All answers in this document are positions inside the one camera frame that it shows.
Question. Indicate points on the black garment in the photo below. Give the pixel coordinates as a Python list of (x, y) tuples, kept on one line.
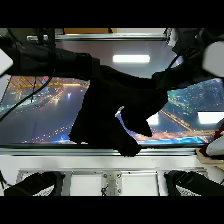
[(103, 110)]

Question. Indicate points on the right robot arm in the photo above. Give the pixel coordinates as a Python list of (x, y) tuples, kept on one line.
[(193, 50)]

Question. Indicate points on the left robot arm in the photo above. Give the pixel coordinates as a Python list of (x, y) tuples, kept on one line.
[(36, 60)]

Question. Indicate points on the red garment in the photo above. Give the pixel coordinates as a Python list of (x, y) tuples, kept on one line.
[(220, 128)]

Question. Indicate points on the white garment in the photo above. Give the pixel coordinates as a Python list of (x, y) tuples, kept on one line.
[(216, 146)]

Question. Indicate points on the silver frame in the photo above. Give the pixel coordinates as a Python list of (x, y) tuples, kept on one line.
[(83, 160)]

